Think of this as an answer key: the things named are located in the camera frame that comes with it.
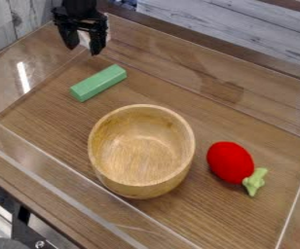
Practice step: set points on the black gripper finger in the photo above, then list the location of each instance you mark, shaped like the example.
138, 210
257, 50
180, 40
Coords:
98, 36
69, 36

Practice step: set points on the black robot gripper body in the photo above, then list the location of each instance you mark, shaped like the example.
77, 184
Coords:
78, 15

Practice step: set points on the green rectangular block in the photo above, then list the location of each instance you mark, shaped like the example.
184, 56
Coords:
98, 82

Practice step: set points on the brown wooden bowl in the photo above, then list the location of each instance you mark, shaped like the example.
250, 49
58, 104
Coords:
141, 148

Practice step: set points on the red plush strawberry toy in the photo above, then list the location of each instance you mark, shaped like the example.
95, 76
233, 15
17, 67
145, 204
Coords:
232, 164

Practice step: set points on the clear acrylic corner bracket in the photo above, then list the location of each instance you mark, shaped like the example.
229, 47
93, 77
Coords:
85, 38

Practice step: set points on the black table clamp mount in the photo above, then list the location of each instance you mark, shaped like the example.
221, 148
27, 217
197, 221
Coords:
25, 237

